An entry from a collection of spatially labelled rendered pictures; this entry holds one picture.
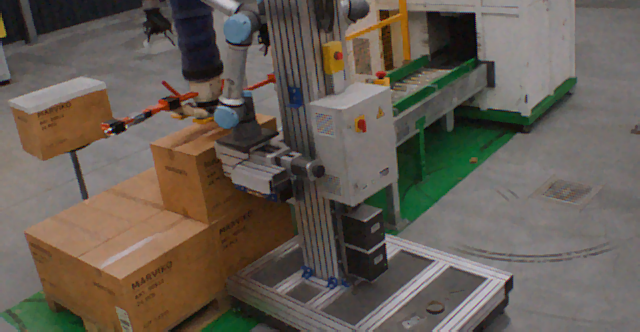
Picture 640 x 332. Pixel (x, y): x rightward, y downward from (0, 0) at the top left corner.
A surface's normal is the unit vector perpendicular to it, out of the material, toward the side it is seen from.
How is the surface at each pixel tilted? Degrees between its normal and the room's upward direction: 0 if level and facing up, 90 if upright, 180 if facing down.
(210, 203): 90
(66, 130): 90
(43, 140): 90
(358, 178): 91
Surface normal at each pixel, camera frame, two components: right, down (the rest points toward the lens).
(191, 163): -0.64, 0.36
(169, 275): 0.78, 0.14
